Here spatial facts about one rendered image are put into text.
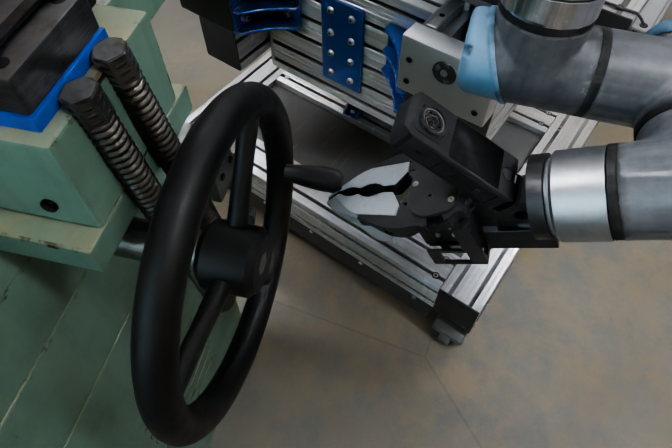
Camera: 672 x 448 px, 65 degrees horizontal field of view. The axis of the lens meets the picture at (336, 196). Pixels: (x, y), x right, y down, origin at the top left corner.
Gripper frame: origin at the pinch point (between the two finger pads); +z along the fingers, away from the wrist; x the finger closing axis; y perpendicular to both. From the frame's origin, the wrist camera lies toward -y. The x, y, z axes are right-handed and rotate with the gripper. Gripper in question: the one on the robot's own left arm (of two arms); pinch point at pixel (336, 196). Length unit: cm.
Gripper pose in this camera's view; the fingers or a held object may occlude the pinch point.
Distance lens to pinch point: 52.6
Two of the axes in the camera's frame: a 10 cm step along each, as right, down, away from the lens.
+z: -8.3, 0.6, 5.5
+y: 4.7, 6.0, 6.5
